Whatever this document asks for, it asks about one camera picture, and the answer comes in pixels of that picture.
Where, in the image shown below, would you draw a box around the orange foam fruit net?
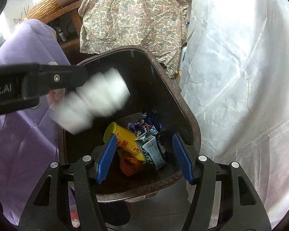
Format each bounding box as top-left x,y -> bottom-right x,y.
118,151 -> 146,176

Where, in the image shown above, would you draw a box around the yellow snack canister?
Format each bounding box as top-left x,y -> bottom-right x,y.
103,122 -> 145,162

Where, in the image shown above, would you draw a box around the white paper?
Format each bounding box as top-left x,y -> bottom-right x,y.
50,68 -> 130,135

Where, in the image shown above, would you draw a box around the brown plastic trash bin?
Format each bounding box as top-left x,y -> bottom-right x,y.
57,45 -> 202,204

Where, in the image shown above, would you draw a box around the grey printed carton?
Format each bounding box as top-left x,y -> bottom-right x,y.
134,132 -> 166,171

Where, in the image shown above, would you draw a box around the blue snack wrapper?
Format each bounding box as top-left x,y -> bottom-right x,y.
128,111 -> 162,137

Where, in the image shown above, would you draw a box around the purple floral tablecloth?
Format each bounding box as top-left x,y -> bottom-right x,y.
0,19 -> 70,226

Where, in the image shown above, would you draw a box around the woven wicker basin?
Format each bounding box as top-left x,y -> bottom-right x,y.
27,0 -> 61,21

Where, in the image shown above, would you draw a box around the white sheet cover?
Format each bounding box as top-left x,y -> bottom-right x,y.
180,0 -> 289,227

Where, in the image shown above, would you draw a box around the paisley patterned cloth cover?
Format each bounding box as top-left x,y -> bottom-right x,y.
78,0 -> 188,78

